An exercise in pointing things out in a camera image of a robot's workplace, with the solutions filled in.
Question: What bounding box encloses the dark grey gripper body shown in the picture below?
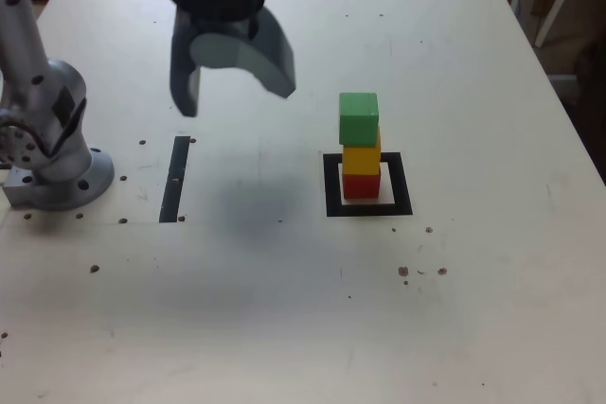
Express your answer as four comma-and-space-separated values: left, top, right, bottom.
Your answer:
175, 9, 260, 44

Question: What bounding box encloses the yellow cube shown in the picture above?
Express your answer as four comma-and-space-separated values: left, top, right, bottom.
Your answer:
341, 127, 383, 177

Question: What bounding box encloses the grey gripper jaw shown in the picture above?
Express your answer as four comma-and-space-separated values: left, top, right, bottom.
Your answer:
187, 5, 298, 100
169, 9, 204, 118

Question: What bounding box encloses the green cube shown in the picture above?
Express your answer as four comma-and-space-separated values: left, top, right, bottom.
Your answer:
338, 92, 380, 148

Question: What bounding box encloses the red cube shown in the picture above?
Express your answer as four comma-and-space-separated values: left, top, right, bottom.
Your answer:
341, 165, 383, 201

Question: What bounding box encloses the black tape square outline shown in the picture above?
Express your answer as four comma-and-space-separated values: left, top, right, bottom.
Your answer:
322, 151, 414, 219

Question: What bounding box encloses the black tape strip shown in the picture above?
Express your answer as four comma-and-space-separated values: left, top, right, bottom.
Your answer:
158, 135, 190, 224

